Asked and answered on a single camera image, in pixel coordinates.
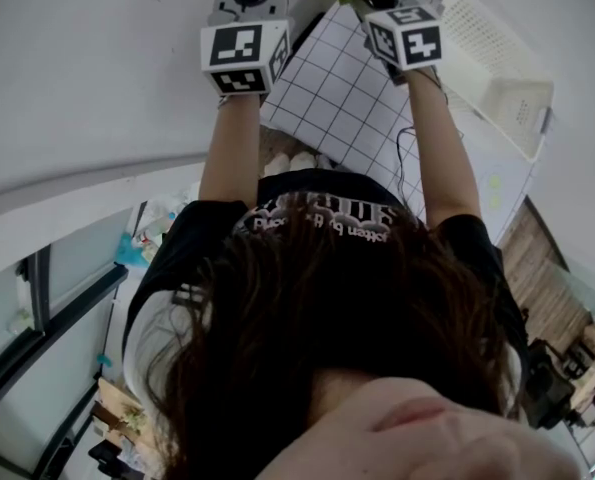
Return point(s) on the person's face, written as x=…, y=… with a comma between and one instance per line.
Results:
x=427, y=443

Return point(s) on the white plastic basket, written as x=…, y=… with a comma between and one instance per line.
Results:
x=482, y=53

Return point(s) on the person's black printed t-shirt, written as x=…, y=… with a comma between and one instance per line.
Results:
x=322, y=185

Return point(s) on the black glass partition frame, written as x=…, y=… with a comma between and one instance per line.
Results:
x=62, y=328

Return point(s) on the person's white right shoe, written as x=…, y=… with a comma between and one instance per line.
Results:
x=326, y=162

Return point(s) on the black office chair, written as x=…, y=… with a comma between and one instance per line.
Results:
x=549, y=388

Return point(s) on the teal plastic bag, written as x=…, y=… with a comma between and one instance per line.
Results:
x=132, y=253

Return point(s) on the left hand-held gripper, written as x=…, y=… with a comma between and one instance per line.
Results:
x=234, y=50

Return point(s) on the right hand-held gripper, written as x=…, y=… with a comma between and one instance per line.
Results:
x=412, y=38

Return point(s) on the yellow-green round sticker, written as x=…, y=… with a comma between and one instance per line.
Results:
x=495, y=182
x=495, y=202

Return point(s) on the person's right forearm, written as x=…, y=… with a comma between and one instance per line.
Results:
x=442, y=158

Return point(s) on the person's left forearm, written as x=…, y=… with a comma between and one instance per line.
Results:
x=232, y=153

